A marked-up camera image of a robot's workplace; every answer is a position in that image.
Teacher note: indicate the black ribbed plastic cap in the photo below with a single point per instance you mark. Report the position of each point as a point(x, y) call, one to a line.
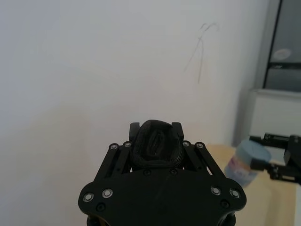
point(157, 146)

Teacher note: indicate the dark framed glass door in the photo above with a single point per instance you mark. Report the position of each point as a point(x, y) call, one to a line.
point(285, 35)

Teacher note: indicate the white bottle with blue lid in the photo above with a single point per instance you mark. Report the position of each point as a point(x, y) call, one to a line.
point(244, 164)

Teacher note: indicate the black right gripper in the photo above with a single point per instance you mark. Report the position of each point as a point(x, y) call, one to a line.
point(294, 150)

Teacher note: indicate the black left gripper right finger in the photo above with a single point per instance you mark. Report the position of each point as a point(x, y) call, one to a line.
point(200, 160)

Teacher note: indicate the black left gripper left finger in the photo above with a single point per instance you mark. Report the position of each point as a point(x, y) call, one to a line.
point(114, 160)

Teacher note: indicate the white cabinet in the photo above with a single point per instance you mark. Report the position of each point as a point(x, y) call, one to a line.
point(275, 113)

